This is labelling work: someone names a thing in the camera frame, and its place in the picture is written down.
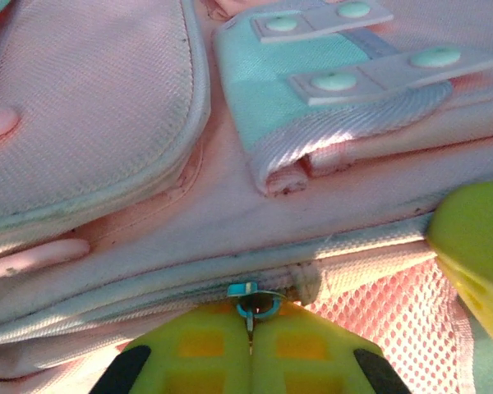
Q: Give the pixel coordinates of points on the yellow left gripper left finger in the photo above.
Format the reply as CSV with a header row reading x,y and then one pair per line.
x,y
189,361

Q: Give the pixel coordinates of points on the pink backpack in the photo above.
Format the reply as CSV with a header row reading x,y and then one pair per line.
x,y
148,123

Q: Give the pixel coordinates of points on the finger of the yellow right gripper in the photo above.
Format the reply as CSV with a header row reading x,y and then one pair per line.
x,y
476,238

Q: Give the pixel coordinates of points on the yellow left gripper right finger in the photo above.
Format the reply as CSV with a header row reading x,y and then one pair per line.
x,y
312,361

